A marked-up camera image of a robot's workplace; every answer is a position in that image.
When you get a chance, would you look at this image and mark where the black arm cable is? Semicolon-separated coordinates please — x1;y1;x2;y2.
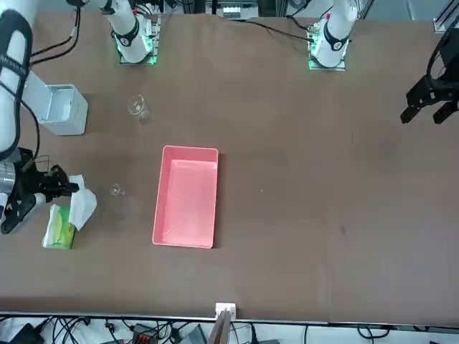
229;17;313;43
16;0;82;173

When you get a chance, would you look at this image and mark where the white terminal block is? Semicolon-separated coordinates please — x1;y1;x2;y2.
222;5;242;21

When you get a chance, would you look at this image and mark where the green tissue pack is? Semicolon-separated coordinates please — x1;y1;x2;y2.
41;204;78;250

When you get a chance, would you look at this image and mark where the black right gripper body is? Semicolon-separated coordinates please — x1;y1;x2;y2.
14;148;49;202

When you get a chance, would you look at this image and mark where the black power adapter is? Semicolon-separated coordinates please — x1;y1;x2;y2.
6;322;44;344

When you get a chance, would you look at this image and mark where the large glass beaker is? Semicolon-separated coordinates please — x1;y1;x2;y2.
127;94;152;127

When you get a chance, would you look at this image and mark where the white paper tissue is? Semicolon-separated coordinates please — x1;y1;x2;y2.
67;174;98;232

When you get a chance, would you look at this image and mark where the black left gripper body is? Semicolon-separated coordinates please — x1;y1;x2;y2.
425;28;459;105

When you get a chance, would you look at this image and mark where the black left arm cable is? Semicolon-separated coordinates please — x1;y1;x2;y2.
229;17;313;43

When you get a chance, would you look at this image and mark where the black and orange device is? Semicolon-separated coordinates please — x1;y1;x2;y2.
131;323;159;344

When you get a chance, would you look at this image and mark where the pink plastic container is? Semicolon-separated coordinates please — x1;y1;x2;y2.
152;145;220;250

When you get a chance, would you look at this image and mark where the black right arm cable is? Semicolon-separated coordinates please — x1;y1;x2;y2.
16;0;82;173

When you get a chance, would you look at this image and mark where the aluminium frame post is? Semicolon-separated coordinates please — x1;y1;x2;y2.
209;302;237;344

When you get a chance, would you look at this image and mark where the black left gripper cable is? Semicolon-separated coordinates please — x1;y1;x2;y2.
427;34;453;90

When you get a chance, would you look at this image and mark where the white lidded trash bin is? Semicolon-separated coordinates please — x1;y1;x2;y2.
27;71;89;136

